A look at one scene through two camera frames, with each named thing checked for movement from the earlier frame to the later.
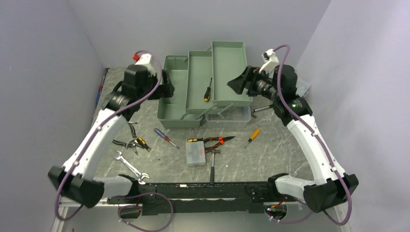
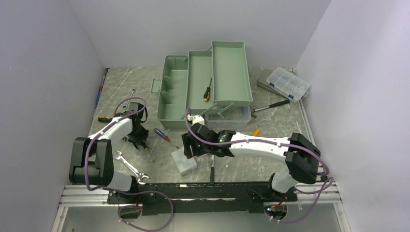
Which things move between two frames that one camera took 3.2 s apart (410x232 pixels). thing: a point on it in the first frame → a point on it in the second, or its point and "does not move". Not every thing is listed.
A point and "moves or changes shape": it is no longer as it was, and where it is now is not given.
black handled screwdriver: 142,143 moves or changes shape
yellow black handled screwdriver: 207,95 does not move
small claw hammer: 258,109 does not move
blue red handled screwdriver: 165,137 does not move
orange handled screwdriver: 253,137 does not move
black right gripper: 251,75 → 187,141
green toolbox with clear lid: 201,92 does not move
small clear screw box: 196,152 moves or changes shape
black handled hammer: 212,168 does not move
